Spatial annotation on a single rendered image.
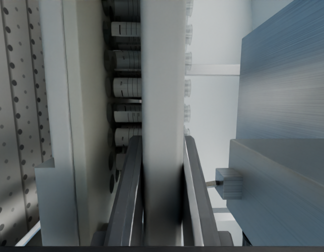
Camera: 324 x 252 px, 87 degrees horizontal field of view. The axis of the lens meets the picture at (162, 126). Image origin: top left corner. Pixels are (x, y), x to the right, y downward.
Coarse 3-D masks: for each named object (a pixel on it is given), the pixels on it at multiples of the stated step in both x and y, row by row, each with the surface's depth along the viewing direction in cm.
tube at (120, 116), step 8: (112, 104) 12; (120, 104) 12; (128, 104) 12; (136, 104) 12; (184, 104) 12; (112, 112) 11; (120, 112) 11; (128, 112) 11; (136, 112) 11; (184, 112) 11; (112, 120) 12; (120, 120) 12; (128, 120) 12; (136, 120) 12; (184, 120) 12
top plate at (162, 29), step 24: (144, 0) 7; (168, 0) 7; (144, 24) 7; (168, 24) 7; (144, 48) 7; (168, 48) 7; (144, 72) 8; (168, 72) 8; (144, 96) 8; (168, 96) 8; (144, 120) 8; (168, 120) 8; (144, 144) 8; (168, 144) 8; (144, 168) 8; (168, 168) 8; (144, 192) 8; (168, 192) 8; (144, 216) 9; (168, 216) 8; (144, 240) 9; (168, 240) 9
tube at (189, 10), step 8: (104, 0) 10; (112, 0) 10; (120, 0) 10; (128, 0) 10; (136, 0) 10; (192, 0) 11; (104, 8) 11; (112, 8) 11; (120, 8) 11; (128, 8) 11; (136, 8) 11
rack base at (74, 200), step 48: (48, 0) 7; (96, 0) 10; (48, 48) 7; (96, 48) 9; (48, 96) 7; (96, 96) 9; (96, 144) 9; (48, 192) 8; (96, 192) 9; (48, 240) 8
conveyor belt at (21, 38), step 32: (0, 0) 12; (32, 0) 15; (0, 32) 12; (32, 32) 15; (0, 64) 12; (32, 64) 15; (0, 96) 12; (32, 96) 15; (0, 128) 12; (32, 128) 15; (0, 160) 12; (32, 160) 15; (0, 192) 12; (32, 192) 15; (0, 224) 12; (32, 224) 15
